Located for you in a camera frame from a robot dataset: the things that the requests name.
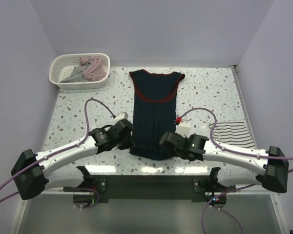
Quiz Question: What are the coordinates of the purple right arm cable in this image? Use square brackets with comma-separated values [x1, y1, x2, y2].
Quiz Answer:
[180, 107, 293, 234]

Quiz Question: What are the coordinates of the black white striped tank top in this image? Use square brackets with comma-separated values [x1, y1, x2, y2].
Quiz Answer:
[212, 120, 256, 149]

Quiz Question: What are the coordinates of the white plastic laundry basket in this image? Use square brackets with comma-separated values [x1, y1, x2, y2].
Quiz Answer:
[49, 53, 110, 90]

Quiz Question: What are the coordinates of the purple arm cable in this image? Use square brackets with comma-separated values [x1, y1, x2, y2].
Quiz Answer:
[180, 107, 293, 234]
[0, 98, 120, 209]

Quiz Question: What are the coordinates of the aluminium rail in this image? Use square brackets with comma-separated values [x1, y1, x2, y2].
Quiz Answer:
[230, 64, 274, 176]
[21, 173, 279, 198]

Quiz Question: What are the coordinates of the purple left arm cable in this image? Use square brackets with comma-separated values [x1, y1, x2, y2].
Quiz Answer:
[0, 98, 120, 209]

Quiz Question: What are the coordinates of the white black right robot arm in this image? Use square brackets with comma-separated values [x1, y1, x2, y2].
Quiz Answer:
[160, 132, 289, 193]

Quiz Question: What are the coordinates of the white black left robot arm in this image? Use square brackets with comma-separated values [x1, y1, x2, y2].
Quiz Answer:
[11, 118, 134, 200]

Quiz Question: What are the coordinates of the navy maroon tank top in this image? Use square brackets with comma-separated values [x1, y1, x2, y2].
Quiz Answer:
[129, 69, 185, 161]

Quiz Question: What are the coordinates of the aluminium right side rail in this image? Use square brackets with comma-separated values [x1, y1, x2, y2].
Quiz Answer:
[230, 64, 274, 176]

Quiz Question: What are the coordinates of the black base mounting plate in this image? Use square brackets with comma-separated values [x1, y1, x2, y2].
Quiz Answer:
[63, 175, 235, 203]

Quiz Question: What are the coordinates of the grey tank top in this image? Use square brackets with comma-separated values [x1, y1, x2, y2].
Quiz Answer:
[61, 66, 88, 83]

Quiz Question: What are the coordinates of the pink tank top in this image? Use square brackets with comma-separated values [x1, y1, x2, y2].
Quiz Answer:
[80, 57, 107, 81]

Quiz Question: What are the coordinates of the aluminium front rail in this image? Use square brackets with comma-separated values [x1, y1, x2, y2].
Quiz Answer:
[21, 173, 279, 198]

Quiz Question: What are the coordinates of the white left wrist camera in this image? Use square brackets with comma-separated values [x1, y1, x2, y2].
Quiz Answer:
[113, 112, 128, 123]

